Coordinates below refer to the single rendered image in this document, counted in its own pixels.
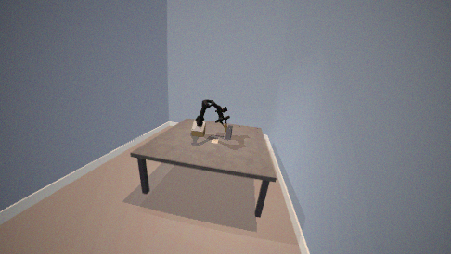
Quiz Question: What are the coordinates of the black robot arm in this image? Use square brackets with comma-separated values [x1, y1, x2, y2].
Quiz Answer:
[196, 99, 227, 127]

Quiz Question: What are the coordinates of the grey open bin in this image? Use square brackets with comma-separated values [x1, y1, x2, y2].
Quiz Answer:
[225, 125, 233, 140]

